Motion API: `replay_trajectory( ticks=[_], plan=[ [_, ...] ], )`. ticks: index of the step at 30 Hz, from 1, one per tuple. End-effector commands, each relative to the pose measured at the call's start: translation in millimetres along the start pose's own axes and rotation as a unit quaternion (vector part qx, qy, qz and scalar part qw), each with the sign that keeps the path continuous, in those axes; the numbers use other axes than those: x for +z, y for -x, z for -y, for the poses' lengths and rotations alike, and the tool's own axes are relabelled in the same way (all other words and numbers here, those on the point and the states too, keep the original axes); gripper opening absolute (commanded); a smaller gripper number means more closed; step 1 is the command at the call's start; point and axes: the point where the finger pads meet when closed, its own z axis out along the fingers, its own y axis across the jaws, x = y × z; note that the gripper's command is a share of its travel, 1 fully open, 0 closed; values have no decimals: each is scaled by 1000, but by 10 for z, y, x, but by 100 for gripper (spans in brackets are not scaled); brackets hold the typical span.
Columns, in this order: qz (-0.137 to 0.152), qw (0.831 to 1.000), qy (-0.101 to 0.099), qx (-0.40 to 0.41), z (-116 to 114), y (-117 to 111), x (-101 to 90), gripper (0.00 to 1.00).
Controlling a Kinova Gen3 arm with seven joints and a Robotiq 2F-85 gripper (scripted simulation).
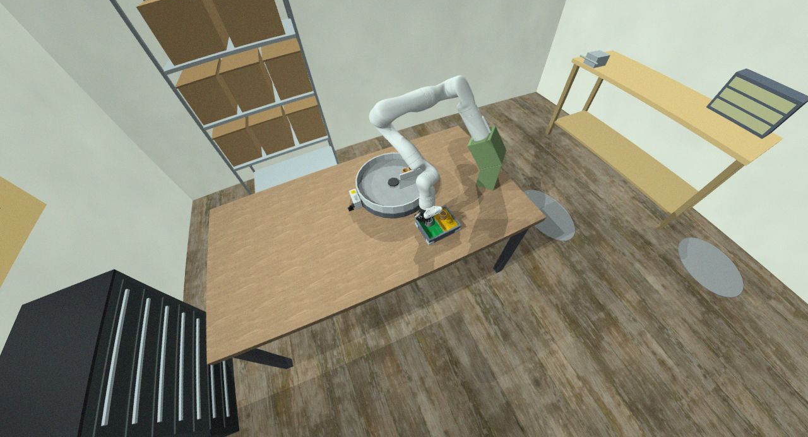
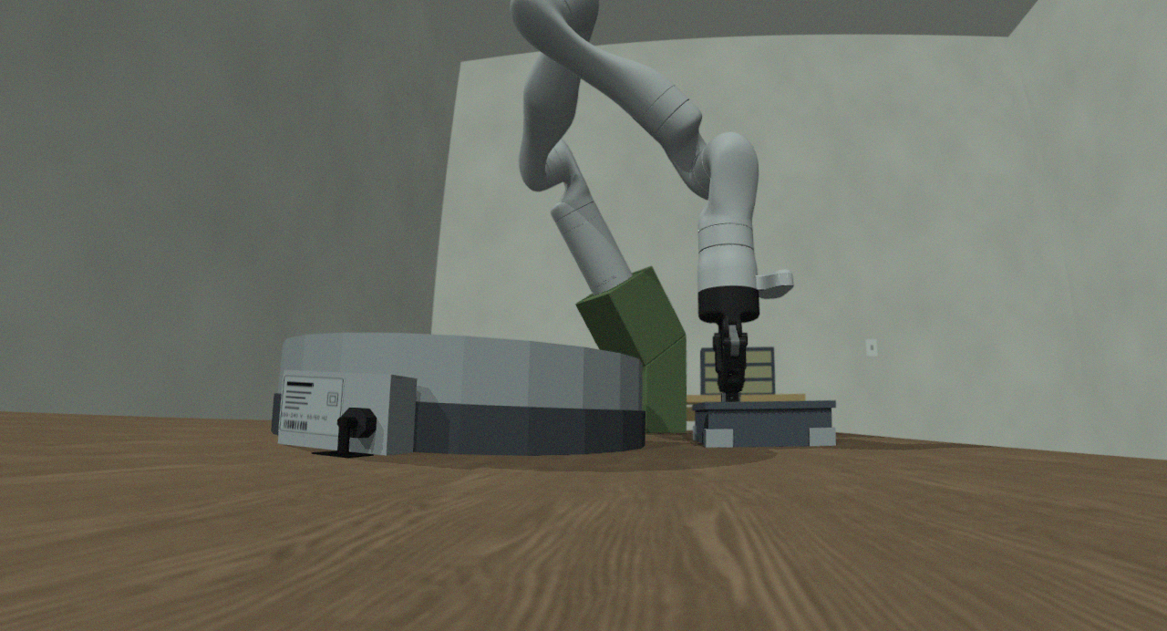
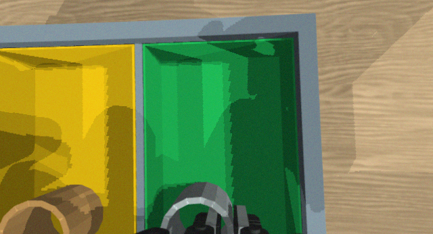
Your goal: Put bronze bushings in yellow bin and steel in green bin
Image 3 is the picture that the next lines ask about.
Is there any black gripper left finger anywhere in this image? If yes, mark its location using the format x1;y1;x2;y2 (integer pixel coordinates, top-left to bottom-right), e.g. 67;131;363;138
135;207;221;234

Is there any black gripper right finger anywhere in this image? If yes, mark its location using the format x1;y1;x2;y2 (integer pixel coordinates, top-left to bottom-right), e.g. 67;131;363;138
233;205;269;234

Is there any grey metal sleeve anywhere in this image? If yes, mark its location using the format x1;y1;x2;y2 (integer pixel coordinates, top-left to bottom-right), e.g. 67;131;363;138
160;182;234;234

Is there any bronze bushing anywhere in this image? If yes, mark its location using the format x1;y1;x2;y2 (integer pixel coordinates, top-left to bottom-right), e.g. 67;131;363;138
0;185;104;234

